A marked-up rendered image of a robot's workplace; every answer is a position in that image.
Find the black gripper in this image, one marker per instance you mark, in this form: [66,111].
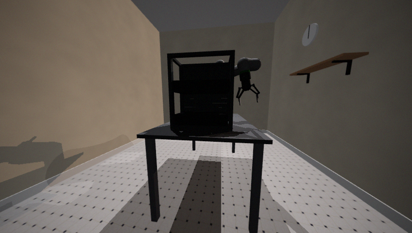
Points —
[246,85]

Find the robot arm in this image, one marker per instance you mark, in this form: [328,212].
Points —
[245,65]

